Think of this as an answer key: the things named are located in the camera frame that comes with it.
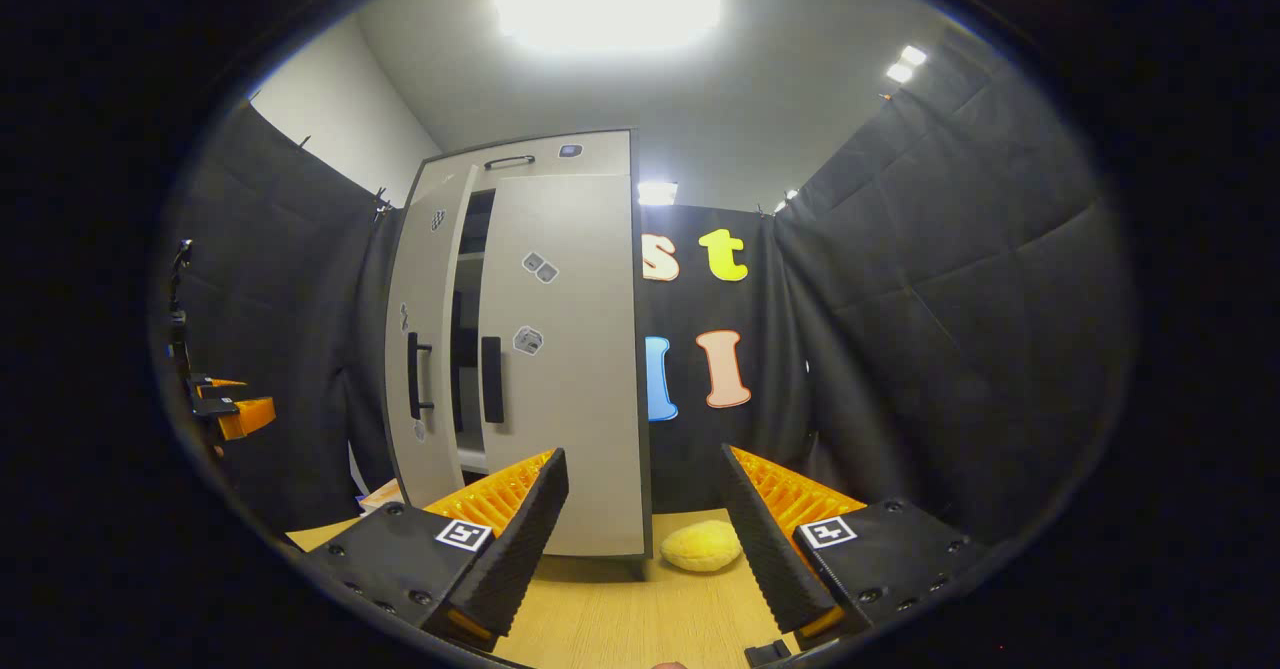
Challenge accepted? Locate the black door handle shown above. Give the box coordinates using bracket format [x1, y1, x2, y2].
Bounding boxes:
[406, 332, 435, 420]
[481, 336, 504, 424]

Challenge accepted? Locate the black backdrop cloth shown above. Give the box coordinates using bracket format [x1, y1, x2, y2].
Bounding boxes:
[165, 29, 1136, 550]

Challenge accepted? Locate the grey cabinet door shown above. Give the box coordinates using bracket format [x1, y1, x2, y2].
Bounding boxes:
[478, 174, 646, 560]
[384, 164, 481, 510]

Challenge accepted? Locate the grey white cabinet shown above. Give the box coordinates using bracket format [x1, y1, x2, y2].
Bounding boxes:
[384, 129, 653, 562]

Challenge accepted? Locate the yellow plush toy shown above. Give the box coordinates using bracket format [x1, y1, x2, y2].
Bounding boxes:
[660, 519, 743, 574]

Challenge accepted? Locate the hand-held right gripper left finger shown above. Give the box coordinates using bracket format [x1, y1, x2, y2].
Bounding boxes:
[300, 447, 569, 652]

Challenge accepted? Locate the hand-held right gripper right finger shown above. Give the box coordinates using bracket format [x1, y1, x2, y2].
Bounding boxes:
[720, 444, 991, 650]

